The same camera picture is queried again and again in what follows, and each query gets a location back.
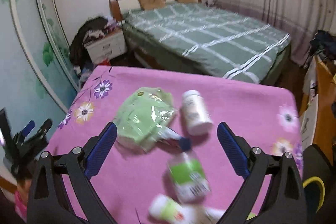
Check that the white nightstand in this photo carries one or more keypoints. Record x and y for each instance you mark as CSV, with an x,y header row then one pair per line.
x,y
107,48

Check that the blue capped tube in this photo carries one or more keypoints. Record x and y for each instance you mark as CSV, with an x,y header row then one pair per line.
x,y
170,137

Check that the green plastic wrapper bag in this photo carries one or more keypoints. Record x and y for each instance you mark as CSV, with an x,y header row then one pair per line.
x,y
141,118

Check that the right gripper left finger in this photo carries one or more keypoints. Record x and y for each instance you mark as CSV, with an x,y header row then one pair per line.
x,y
97,149

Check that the white green cup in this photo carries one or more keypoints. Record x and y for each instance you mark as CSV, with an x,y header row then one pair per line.
x,y
164,208

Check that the black clothes on nightstand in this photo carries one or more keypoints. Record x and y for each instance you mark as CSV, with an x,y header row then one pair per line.
x,y
90,31

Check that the yellow rimmed trash bin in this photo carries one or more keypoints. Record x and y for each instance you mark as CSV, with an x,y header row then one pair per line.
x,y
314,189

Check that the green label clear jar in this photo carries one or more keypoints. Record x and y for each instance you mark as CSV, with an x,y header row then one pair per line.
x,y
188,177

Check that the sliding wardrobe door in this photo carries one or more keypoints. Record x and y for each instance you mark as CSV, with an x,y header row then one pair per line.
x,y
37,78

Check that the green plaid bed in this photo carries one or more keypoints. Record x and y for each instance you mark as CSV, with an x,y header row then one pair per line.
x,y
194,38

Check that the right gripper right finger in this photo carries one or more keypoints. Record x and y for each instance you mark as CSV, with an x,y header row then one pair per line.
x,y
236,149

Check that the dark clothes pile on desk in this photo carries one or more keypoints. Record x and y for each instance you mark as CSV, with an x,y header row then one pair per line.
x,y
323,42

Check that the white pill bottle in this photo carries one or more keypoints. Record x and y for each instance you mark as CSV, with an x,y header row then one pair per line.
x,y
197,119

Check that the orange wooden desk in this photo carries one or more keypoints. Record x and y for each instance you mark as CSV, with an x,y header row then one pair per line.
x,y
316,114

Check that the left brown pillow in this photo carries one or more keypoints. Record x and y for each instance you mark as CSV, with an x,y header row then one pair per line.
x,y
151,4

